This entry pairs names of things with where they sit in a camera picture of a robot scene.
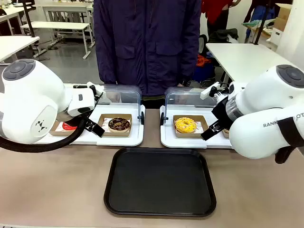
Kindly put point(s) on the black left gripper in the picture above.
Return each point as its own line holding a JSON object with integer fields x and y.
{"x": 97, "y": 97}

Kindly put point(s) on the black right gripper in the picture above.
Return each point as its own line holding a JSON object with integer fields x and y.
{"x": 222, "y": 111}

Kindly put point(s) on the red glazed donut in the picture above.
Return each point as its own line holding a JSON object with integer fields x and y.
{"x": 67, "y": 127}

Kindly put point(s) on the cardboard tray of red donut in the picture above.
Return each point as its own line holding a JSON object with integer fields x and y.
{"x": 55, "y": 131}

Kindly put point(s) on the person's right forearm navy sleeve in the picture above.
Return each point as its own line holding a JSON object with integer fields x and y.
{"x": 104, "y": 64}

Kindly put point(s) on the person's left forearm navy sleeve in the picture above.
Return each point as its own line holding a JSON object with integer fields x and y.
{"x": 191, "y": 64}

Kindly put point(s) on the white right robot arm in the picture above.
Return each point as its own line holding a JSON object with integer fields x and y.
{"x": 261, "y": 99}

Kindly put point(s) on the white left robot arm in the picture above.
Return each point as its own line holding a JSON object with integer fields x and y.
{"x": 28, "y": 99}

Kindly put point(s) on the cardboard tray of drizzled donut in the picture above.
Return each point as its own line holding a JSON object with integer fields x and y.
{"x": 226, "y": 134}

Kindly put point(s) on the chocolate sprinkled donut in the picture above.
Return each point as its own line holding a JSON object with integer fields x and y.
{"x": 112, "y": 126}

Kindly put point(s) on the cardboard tray of yellow donut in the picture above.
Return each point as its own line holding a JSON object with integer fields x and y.
{"x": 190, "y": 135}

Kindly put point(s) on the cardboard tray of chocolate donut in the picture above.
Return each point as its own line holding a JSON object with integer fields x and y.
{"x": 118, "y": 134}

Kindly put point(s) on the yellow sprinkled donut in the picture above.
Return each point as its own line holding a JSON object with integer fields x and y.
{"x": 180, "y": 127}

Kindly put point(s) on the black plastic serving tray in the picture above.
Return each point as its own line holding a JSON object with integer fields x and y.
{"x": 159, "y": 183}

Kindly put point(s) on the person's right hand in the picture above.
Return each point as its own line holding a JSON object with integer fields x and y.
{"x": 115, "y": 97}

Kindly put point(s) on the person's left hand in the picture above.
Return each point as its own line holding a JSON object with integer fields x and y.
{"x": 180, "y": 84}

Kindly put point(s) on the white display case base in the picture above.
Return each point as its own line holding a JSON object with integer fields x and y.
{"x": 180, "y": 142}
{"x": 118, "y": 141}

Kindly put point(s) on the clear display case lid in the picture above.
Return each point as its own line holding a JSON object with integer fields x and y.
{"x": 128, "y": 89}
{"x": 175, "y": 91}

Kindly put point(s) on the blue bin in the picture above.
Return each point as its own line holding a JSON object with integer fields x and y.
{"x": 204, "y": 72}

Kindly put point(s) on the orange bag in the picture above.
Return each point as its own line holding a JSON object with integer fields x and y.
{"x": 203, "y": 60}

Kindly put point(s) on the large white table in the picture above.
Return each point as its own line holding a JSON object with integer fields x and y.
{"x": 247, "y": 61}

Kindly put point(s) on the black backpack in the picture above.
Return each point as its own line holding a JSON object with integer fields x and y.
{"x": 223, "y": 35}

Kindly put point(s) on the person in navy jacket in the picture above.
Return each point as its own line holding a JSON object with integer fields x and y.
{"x": 147, "y": 47}

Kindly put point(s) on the low white bench table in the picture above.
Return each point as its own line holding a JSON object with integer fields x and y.
{"x": 54, "y": 25}

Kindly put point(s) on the green cloth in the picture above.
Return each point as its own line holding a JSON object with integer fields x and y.
{"x": 251, "y": 23}

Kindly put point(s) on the white storage box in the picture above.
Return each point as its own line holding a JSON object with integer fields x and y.
{"x": 276, "y": 35}

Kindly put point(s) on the black pole stand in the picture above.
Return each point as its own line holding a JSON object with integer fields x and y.
{"x": 29, "y": 21}
{"x": 261, "y": 26}

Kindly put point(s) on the white table with black pole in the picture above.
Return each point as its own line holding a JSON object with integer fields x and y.
{"x": 14, "y": 45}

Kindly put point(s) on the person in red top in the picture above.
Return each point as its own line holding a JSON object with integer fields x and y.
{"x": 218, "y": 12}

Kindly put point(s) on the blue jacket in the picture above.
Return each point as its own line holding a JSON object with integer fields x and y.
{"x": 259, "y": 12}

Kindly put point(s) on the long white desk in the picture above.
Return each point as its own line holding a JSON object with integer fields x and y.
{"x": 61, "y": 4}

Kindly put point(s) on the brown cardboard box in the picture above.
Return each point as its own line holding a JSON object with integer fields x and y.
{"x": 283, "y": 16}

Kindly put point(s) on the white desk with clutter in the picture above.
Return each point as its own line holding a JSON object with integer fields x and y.
{"x": 12, "y": 12}

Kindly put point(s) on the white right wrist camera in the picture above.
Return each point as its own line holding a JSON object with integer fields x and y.
{"x": 209, "y": 91}

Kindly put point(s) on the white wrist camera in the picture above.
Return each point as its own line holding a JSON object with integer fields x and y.
{"x": 91, "y": 84}
{"x": 209, "y": 91}

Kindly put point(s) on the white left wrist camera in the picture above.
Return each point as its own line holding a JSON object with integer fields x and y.
{"x": 91, "y": 84}

